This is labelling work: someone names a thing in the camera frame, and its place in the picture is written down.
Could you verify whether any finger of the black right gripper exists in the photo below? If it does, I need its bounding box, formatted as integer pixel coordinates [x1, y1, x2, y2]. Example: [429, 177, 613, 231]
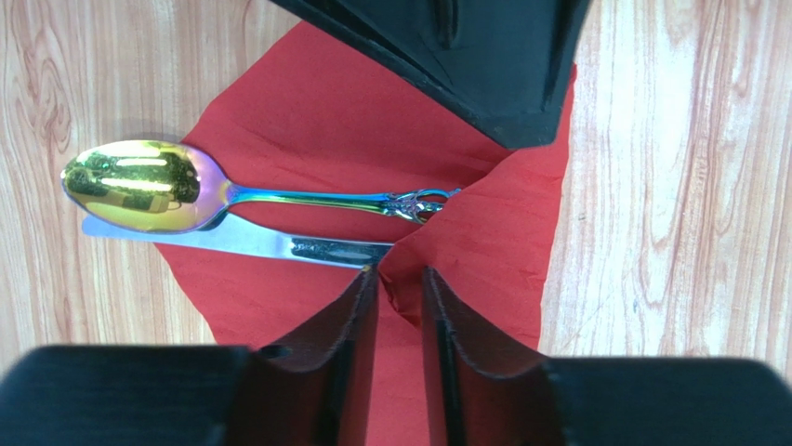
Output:
[279, 0, 589, 150]

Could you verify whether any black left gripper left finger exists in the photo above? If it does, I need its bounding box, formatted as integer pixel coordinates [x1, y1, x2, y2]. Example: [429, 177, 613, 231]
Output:
[1, 267, 378, 445]

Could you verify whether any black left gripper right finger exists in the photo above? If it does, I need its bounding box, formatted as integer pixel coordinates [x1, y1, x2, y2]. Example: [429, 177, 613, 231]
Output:
[422, 269, 791, 445]

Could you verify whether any silver table knife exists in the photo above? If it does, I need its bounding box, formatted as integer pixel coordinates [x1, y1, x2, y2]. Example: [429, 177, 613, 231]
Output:
[82, 214, 392, 269]

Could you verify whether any red paper napkin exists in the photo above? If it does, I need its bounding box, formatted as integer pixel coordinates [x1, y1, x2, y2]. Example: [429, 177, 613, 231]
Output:
[184, 23, 574, 445]

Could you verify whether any iridescent rainbow spoon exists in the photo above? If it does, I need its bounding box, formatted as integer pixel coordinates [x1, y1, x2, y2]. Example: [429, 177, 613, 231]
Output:
[60, 139, 453, 234]

